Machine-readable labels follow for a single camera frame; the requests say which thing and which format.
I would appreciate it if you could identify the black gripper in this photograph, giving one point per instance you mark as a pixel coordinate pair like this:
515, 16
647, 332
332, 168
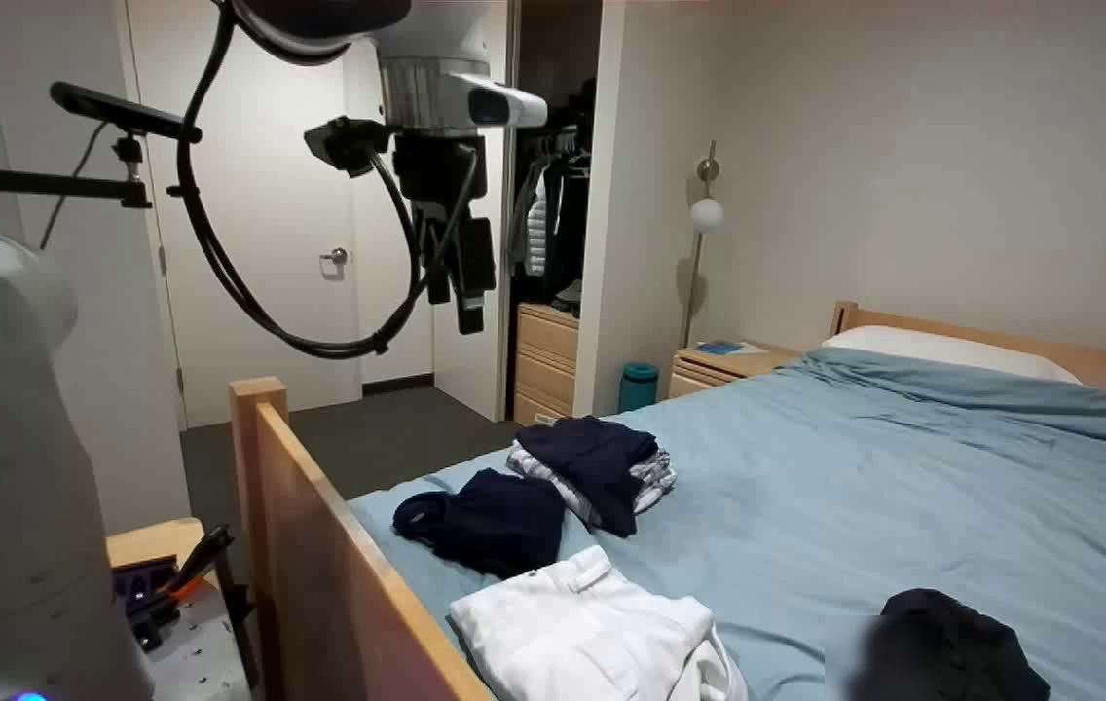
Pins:
442, 177

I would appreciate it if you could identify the grey patterned folded garment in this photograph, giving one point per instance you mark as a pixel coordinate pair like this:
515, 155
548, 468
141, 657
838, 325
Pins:
654, 494

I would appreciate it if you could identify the white folded shirt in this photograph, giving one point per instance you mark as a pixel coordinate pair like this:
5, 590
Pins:
579, 629

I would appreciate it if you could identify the blue book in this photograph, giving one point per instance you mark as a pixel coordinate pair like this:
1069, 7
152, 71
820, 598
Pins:
716, 350

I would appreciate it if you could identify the wooden dresser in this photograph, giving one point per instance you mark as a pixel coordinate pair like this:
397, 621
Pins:
548, 365

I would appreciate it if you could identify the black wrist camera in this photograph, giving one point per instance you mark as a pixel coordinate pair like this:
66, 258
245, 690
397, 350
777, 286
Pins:
345, 141

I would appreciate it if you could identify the black crumpled garment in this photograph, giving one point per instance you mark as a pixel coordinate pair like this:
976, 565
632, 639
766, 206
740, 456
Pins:
982, 648

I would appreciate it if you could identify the wooden bed frame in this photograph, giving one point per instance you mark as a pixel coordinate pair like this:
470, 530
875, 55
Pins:
906, 494

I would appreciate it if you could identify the small wooden box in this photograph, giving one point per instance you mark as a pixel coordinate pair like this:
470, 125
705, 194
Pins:
150, 542

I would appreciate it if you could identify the wooden nightstand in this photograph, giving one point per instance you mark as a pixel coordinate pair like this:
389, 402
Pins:
710, 372

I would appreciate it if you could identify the navy folded garment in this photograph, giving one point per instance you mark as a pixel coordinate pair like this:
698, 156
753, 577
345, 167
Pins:
593, 468

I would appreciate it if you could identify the white door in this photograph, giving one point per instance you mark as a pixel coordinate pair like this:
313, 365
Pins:
267, 237

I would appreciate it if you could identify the wooden footboard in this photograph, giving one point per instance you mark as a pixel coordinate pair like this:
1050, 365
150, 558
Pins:
322, 569

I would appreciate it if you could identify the teal waste bin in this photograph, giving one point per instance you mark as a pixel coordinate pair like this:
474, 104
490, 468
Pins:
636, 389

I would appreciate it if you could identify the black camera on stand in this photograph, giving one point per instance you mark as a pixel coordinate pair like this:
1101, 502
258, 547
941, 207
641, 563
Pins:
124, 111

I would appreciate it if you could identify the hanging closet clothes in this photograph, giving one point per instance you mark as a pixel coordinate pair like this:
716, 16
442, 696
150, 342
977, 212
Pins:
554, 221

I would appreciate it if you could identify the floor lamp with white globe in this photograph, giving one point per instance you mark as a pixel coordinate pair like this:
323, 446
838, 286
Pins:
705, 217

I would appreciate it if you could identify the white pillow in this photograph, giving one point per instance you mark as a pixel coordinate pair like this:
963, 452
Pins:
942, 351

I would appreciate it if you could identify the black and orange tools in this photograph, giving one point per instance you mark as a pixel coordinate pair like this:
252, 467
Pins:
183, 581

